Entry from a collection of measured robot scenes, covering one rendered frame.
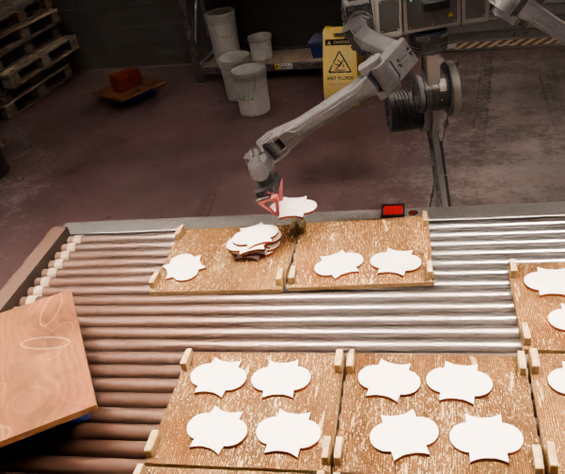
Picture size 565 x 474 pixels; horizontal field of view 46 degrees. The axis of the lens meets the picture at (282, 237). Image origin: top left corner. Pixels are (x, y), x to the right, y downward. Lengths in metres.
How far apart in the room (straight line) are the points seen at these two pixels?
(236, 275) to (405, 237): 0.53
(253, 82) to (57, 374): 4.15
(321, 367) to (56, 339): 0.68
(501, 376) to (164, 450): 0.78
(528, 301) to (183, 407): 0.91
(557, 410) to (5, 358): 1.30
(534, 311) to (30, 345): 1.28
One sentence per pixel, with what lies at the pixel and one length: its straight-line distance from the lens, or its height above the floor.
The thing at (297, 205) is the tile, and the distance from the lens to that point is 2.08.
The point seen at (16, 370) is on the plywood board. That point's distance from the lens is 1.78.
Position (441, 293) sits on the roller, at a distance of 1.88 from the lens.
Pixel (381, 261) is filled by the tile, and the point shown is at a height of 0.95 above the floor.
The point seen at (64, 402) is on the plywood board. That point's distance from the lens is 1.63.
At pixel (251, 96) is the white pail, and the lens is 5.61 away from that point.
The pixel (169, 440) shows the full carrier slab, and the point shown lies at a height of 0.94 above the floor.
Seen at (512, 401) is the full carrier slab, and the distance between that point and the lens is 1.58.
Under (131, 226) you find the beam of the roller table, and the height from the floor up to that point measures 0.91.
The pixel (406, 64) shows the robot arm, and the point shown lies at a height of 1.46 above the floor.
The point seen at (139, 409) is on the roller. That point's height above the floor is 0.92.
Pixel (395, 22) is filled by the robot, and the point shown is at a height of 1.43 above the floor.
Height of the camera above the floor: 2.08
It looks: 32 degrees down
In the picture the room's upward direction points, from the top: 10 degrees counter-clockwise
